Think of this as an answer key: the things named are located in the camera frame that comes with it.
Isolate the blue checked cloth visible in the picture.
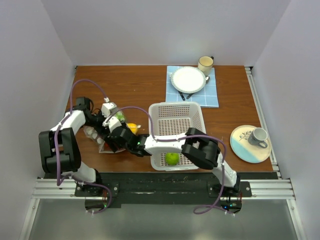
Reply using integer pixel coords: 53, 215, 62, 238
165, 65, 219, 108

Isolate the cream mug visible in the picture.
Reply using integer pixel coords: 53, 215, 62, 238
197, 56, 214, 76

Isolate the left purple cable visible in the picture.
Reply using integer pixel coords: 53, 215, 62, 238
56, 79, 113, 213

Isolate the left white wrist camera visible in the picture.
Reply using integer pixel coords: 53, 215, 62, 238
101, 102, 117, 118

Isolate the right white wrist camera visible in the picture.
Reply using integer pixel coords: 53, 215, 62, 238
102, 116, 122, 132

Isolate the black handled knife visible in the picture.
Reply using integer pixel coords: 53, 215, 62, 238
186, 93, 194, 99

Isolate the white plastic perforated basket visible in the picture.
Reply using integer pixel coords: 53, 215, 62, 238
148, 101, 206, 171

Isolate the green fake apple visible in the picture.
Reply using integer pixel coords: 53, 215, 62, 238
165, 153, 180, 166

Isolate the blue beige plate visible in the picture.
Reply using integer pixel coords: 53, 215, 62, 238
230, 125, 272, 164

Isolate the metal spoon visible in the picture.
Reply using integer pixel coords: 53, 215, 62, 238
205, 75, 210, 83

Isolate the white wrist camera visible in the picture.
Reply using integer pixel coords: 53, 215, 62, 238
101, 102, 117, 118
102, 116, 122, 132

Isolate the purple cable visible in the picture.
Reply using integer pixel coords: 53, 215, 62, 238
103, 106, 227, 215
56, 79, 113, 213

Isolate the grey white cup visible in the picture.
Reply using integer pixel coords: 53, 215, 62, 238
247, 127, 268, 149

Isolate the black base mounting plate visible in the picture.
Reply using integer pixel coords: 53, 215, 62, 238
44, 171, 280, 211

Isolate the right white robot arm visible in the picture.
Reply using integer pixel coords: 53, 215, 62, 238
109, 126, 241, 197

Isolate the white round plate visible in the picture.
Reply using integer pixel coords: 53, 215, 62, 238
170, 66, 206, 94

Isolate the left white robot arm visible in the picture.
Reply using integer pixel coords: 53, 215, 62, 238
38, 97, 108, 196

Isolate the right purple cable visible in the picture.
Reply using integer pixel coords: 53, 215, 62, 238
103, 106, 227, 215

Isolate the black handled fork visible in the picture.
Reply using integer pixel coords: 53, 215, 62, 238
178, 91, 186, 101

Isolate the polka dot zip bag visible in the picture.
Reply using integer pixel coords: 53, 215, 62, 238
82, 107, 128, 154

